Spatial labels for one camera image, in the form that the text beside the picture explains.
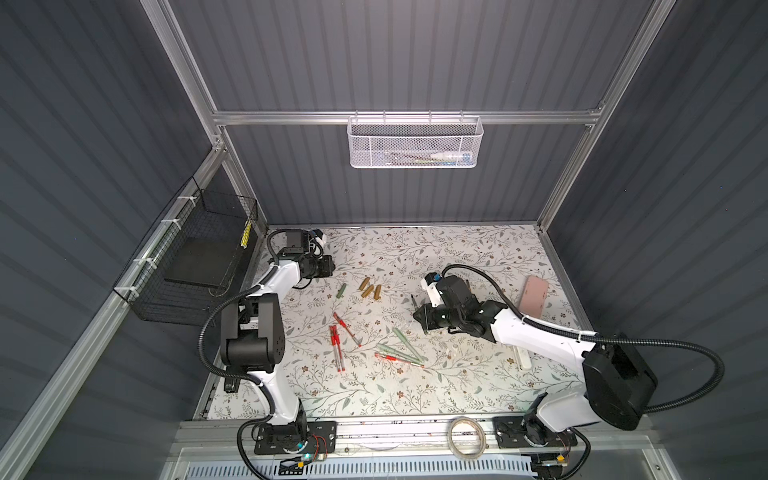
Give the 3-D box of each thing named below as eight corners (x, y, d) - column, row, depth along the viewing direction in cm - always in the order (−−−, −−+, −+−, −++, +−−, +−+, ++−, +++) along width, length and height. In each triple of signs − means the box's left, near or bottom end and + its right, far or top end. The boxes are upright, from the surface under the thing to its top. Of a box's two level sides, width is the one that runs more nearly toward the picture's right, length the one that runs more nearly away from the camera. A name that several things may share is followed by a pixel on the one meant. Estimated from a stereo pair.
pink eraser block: (516, 311, 98) (519, 306, 95) (524, 279, 106) (527, 274, 104) (539, 320, 96) (543, 315, 93) (545, 286, 104) (549, 281, 102)
